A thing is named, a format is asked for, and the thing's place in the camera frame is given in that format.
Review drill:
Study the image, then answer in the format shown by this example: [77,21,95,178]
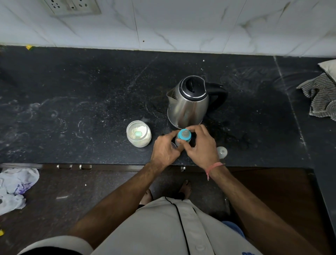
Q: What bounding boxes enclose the person's foot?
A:
[178,180,192,200]
[139,189,154,206]

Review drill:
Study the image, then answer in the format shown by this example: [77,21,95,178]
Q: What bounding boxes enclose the grey striped cloth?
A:
[296,73,336,122]

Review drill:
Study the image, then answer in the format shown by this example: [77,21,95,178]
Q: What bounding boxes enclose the beige cushion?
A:
[317,59,336,82]

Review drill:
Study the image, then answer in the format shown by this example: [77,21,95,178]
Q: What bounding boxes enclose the brown wooden cabinet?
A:
[0,163,332,255]

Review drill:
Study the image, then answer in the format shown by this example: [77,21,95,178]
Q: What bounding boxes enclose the person's left hand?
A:
[150,129,185,171]

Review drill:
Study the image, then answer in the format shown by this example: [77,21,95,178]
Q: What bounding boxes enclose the stainless steel electric kettle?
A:
[166,75,228,130]

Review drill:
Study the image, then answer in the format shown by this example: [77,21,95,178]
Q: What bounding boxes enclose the person's right hand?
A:
[183,124,221,172]

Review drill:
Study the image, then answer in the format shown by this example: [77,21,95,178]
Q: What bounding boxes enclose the white plastic bag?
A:
[0,168,40,216]

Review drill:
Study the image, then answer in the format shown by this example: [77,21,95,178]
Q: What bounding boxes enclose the red wrist thread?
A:
[205,162,224,181]

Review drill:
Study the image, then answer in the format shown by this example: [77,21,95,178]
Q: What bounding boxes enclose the glass jar of white powder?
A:
[126,120,152,148]

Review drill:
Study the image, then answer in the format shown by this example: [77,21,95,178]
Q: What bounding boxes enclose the person's right foot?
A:
[178,180,192,200]

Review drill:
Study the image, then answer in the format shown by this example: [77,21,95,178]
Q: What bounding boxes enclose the black cable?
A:
[164,197,191,255]

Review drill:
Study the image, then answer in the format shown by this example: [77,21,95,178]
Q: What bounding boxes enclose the baby bottle with blue collar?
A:
[175,128,192,148]

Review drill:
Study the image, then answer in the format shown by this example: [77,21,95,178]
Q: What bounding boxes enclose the person's right forearm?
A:
[209,166,324,255]

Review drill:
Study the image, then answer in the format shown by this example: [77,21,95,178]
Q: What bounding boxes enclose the white wall power socket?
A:
[43,0,102,16]

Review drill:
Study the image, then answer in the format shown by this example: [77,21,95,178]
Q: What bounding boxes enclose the person's beige shirt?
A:
[17,197,263,255]

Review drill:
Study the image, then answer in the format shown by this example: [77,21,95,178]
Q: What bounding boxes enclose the person's blue trousers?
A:
[222,221,246,239]

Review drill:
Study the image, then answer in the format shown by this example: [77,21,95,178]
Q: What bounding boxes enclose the person's left forearm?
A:
[68,162,166,249]

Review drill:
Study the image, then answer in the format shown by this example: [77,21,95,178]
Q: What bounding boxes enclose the person's left foot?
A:
[139,189,154,206]

